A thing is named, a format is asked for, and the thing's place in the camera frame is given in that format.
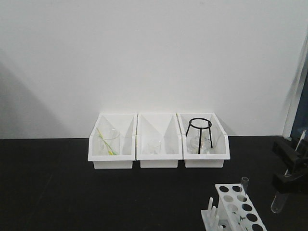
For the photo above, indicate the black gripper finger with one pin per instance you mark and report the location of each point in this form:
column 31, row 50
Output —
column 291, row 157
column 295, row 181

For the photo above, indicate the clear test tube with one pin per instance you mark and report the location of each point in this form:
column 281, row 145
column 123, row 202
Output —
column 244, row 187
column 280, row 198

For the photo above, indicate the white test tube rack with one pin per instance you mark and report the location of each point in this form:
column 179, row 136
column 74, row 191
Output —
column 234, row 212

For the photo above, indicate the right white storage bin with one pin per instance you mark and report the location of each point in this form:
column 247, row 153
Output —
column 219, row 136

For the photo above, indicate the white storage bin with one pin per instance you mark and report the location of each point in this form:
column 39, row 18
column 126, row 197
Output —
column 164, row 127
column 219, row 136
column 112, row 142

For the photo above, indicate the clear glassware under tripod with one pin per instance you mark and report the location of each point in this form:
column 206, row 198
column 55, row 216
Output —
column 205, row 147

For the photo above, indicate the middle white storage bin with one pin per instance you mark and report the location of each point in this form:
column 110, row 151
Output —
column 164, row 127

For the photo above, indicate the small glass beaker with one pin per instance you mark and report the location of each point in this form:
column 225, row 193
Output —
column 154, row 146

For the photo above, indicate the yellow green stirring stick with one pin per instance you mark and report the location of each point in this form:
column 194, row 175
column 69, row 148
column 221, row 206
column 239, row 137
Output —
column 107, row 143

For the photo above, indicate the left white storage bin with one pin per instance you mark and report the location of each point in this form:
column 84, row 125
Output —
column 112, row 142

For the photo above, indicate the glass beaker with sticks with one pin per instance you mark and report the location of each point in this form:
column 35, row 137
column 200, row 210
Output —
column 113, row 140

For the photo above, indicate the black wire tripod stand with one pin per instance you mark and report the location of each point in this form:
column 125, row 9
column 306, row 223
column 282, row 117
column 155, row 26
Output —
column 200, row 125

